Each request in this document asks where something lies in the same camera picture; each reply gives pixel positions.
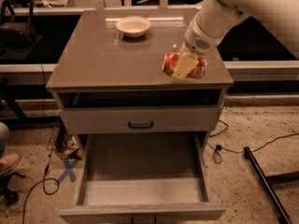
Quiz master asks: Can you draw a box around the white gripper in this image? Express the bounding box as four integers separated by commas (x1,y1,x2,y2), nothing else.
172,14,223,79

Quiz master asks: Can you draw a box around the crushed red coke can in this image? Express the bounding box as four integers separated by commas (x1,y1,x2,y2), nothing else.
163,51,207,79

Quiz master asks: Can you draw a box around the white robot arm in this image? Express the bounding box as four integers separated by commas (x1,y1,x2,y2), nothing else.
172,0,299,79

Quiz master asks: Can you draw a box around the grey drawer cabinet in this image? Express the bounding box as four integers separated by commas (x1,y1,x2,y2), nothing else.
47,10,233,145

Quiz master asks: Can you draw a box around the open grey lower drawer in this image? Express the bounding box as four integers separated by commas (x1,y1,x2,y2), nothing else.
60,133,225,224

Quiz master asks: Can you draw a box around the white paper bowl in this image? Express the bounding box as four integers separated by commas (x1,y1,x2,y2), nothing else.
116,16,151,38

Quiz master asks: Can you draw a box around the black metal bar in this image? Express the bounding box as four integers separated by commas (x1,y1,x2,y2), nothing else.
244,147,299,224

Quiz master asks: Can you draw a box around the blue tape cross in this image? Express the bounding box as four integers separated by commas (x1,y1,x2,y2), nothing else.
57,160,78,184

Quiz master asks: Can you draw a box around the black chair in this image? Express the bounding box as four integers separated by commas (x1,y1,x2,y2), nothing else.
0,0,41,61

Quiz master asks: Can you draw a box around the jeans leg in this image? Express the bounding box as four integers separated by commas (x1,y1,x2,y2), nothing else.
0,122,9,158

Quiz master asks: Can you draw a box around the brown shoe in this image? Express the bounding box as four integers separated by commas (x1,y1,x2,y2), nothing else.
0,153,21,175

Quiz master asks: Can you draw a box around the closed grey drawer black handle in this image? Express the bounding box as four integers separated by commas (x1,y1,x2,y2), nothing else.
60,105,221,134

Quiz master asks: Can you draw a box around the black cable on floor right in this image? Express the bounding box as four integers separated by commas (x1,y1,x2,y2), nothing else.
206,119,299,165

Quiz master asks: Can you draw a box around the black cable on floor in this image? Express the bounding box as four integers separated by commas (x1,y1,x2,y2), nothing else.
21,119,62,224
206,119,299,165

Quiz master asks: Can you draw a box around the wire basket with items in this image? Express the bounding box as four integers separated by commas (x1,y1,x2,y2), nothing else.
47,122,82,160

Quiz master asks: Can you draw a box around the black cable on floor left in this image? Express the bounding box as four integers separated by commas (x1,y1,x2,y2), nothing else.
21,119,62,224

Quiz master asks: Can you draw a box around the black strap on floor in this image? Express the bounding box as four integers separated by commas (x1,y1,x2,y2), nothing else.
0,171,27,207

